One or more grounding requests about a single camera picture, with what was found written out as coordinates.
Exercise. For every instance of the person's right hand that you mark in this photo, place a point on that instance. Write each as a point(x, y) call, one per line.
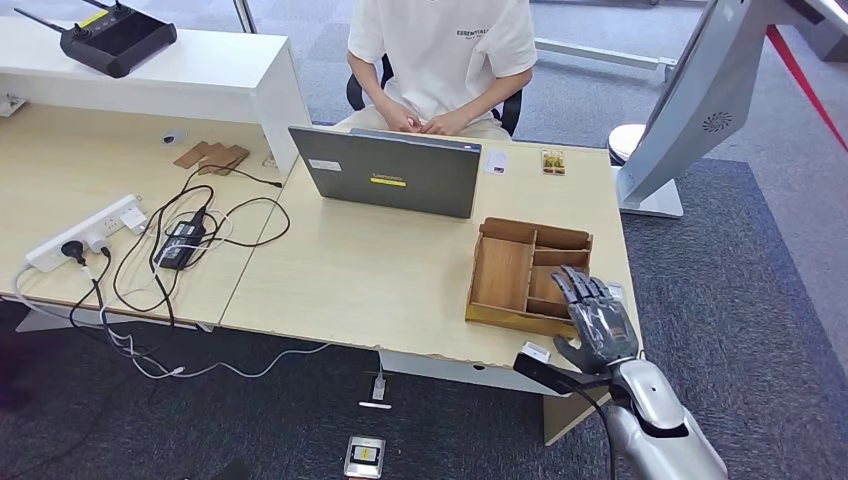
point(403, 118)

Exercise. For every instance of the person's left hand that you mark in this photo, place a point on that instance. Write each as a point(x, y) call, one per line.
point(447, 124)

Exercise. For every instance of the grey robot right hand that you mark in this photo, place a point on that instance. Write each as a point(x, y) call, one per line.
point(599, 331)

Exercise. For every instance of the white ID card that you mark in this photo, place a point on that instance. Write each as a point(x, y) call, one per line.
point(495, 162)

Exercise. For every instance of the person's right forearm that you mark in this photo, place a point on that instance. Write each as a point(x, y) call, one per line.
point(370, 78)

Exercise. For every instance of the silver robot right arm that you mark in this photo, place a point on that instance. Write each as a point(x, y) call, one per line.
point(656, 430)

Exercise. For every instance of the person's left forearm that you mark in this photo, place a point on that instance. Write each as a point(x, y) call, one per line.
point(497, 93)

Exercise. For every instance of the grey card reader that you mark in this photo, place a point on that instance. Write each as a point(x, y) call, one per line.
point(617, 291)

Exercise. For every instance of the person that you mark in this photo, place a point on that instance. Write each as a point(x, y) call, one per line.
point(440, 60)

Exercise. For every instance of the yellow picture key card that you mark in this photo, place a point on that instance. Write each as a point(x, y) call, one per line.
point(554, 162)

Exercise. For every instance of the grey laptop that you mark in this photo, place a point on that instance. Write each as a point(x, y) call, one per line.
point(391, 172)

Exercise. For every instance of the black office chair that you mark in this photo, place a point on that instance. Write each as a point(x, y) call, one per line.
point(510, 112)

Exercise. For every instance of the beige desk leg panel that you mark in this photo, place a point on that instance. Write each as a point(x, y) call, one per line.
point(570, 420)

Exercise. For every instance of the wooden compartment organizer box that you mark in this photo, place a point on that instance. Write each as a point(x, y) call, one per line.
point(507, 272)

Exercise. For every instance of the white desk front beam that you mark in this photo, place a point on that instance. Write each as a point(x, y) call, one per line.
point(464, 371)

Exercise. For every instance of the white round base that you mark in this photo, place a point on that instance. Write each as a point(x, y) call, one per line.
point(623, 142)

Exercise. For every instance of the brown wooden piece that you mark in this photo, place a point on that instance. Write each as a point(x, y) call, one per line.
point(192, 154)
point(228, 160)

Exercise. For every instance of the metal pole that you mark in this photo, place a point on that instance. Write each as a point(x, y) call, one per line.
point(245, 13)

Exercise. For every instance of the white raised counter shelf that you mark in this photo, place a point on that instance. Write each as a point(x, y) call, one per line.
point(199, 73)

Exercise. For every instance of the white floor plug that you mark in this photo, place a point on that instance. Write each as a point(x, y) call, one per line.
point(378, 391)

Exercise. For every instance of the small round grey object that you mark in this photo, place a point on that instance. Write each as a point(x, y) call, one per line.
point(173, 137)

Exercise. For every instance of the black laptop power adapter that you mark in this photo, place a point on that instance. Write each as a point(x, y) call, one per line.
point(179, 242)

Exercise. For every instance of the silver kiosk screen stand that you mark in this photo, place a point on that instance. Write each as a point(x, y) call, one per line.
point(702, 93)

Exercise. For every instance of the silver floor socket box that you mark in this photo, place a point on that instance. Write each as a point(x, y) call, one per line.
point(364, 457)

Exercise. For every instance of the white charger plug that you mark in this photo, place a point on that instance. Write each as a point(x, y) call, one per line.
point(134, 218)

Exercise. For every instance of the black remote controller with antennas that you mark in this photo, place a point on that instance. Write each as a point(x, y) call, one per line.
point(119, 40)

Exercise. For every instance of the red floor strip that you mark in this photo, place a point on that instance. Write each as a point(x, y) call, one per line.
point(802, 79)

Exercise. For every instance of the white power strip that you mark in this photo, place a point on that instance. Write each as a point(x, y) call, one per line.
point(73, 235)

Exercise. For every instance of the small white desk object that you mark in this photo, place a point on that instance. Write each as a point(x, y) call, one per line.
point(10, 104)

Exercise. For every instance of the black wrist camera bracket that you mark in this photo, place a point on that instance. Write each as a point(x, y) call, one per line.
point(546, 371)

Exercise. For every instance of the white table frame leg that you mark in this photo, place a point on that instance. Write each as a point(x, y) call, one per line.
point(596, 54)

